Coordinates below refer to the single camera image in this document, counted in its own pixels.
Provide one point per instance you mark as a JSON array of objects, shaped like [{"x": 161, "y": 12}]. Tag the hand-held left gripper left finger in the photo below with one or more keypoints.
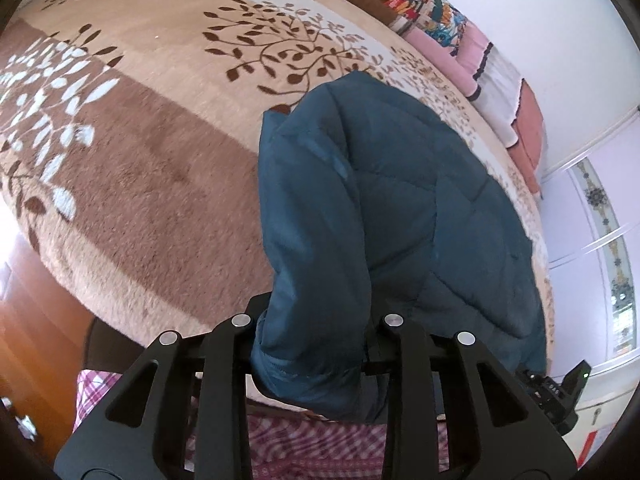
[{"x": 225, "y": 360}]

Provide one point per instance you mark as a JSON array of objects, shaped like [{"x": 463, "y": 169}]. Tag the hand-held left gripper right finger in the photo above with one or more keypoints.
[{"x": 407, "y": 365}]

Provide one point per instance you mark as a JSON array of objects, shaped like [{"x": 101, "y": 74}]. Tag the dark teal quilted jacket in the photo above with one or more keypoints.
[{"x": 375, "y": 210}]

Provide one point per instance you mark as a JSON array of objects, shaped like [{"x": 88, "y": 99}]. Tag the beige leaf-patterned blanket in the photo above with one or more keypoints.
[{"x": 150, "y": 185}]

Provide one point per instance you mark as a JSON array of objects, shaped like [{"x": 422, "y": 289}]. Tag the white wardrobe with ornamental doors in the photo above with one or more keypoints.
[{"x": 600, "y": 200}]

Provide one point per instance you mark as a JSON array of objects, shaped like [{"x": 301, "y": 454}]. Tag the salmon folded blanket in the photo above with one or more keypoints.
[{"x": 530, "y": 130}]

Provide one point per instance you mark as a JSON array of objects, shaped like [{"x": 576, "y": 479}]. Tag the white folded blanket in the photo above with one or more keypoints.
[{"x": 500, "y": 95}]

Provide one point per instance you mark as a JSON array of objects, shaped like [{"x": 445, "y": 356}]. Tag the pink striped pillow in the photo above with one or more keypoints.
[{"x": 460, "y": 60}]

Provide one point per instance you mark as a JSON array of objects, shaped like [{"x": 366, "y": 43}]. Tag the colourful patterned pillow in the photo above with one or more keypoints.
[{"x": 430, "y": 10}]

